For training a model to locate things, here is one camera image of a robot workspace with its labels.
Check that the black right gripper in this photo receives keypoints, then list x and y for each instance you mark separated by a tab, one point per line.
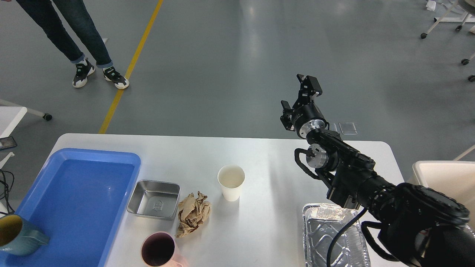
304	115

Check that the stainless steel square tray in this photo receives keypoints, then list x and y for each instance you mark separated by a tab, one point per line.
154	199

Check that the pink plastic mug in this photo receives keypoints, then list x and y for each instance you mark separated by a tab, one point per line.
160	250

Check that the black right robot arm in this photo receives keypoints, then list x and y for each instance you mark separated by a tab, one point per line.
415	225

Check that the white paper cup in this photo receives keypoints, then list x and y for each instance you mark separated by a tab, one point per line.
231	179

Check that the aluminium foil tray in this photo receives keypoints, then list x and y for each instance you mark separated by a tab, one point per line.
322	222

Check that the crumpled brown paper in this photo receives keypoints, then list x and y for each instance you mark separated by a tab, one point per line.
193	212

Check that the cream plastic bin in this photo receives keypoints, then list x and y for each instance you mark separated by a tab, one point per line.
456	179

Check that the blue plastic tray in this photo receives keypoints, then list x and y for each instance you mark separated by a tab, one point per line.
78	200

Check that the white side table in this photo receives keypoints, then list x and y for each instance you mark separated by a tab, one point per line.
10	116

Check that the black phone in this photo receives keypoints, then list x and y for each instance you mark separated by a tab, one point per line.
7	143

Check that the teal ceramic mug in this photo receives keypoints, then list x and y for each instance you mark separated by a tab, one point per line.
19	237

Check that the white wheeled frame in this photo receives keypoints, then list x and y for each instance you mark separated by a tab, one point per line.
468	7

